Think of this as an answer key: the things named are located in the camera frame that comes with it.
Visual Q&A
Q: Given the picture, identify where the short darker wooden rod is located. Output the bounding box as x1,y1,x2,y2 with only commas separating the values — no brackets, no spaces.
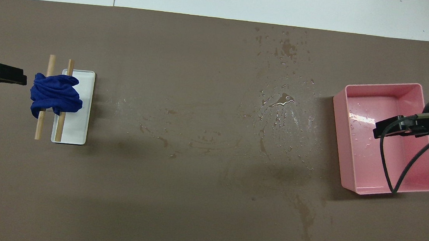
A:
55,59,75,143

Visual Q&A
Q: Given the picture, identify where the blue cloth towel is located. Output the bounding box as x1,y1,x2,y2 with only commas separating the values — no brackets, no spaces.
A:
28,72,85,122

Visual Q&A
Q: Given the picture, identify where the pink plastic bin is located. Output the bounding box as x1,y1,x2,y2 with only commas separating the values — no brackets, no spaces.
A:
325,76,429,201

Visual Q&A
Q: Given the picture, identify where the long light wooden rod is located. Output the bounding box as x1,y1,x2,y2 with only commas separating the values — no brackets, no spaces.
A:
35,54,56,141

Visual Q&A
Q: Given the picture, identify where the brown table mat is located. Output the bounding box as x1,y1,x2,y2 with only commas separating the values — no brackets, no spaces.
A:
0,0,429,241

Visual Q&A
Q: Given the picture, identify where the white rack base tray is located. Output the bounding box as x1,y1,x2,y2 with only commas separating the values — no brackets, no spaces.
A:
51,68,96,147

